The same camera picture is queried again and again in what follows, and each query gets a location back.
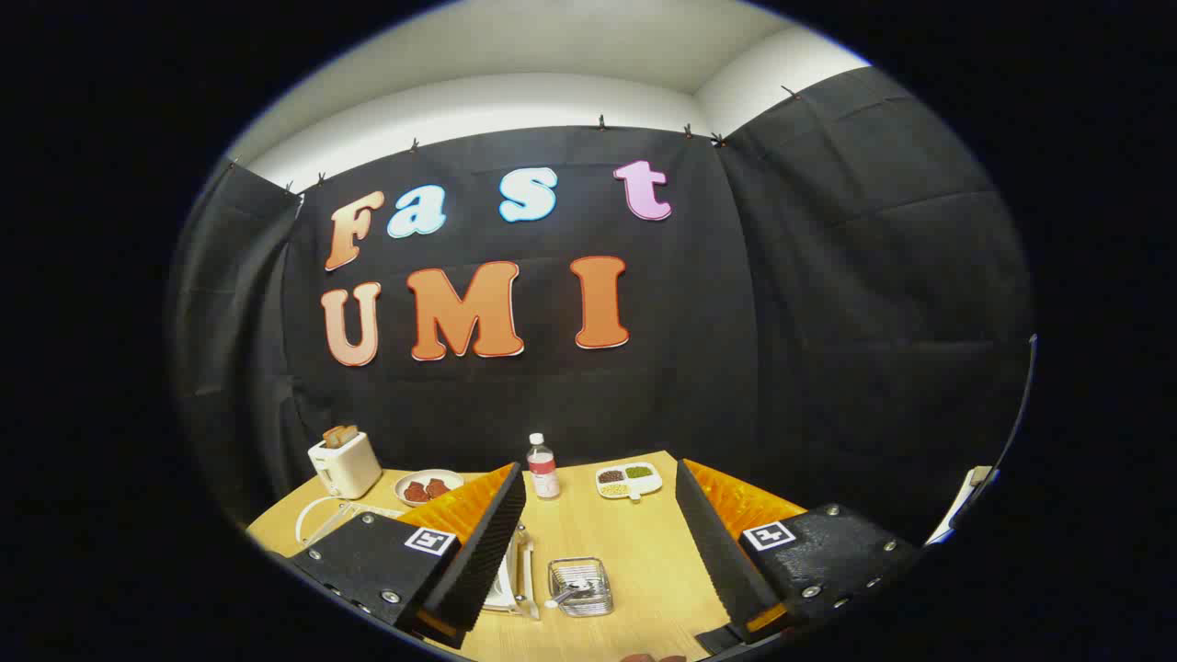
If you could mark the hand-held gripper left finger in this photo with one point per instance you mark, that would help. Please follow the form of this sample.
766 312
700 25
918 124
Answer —
478 552

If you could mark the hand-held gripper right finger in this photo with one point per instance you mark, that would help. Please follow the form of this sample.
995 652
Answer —
713 542

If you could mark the white spoon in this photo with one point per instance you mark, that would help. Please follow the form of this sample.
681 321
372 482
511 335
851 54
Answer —
554 601

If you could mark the small beige plate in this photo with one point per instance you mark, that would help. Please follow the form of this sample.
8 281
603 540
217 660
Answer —
441 476

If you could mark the white divided condiment dish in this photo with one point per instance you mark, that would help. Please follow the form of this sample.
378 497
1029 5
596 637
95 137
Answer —
629 485

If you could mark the red meat piece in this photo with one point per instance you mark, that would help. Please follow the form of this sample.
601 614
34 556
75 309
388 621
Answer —
438 488
416 493

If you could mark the clear bottle with red label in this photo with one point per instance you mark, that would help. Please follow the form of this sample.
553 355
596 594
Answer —
543 473

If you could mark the white toaster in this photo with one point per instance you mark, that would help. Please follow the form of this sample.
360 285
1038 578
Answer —
354 469

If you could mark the brown toast slice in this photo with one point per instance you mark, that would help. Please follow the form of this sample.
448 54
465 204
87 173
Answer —
348 433
331 438

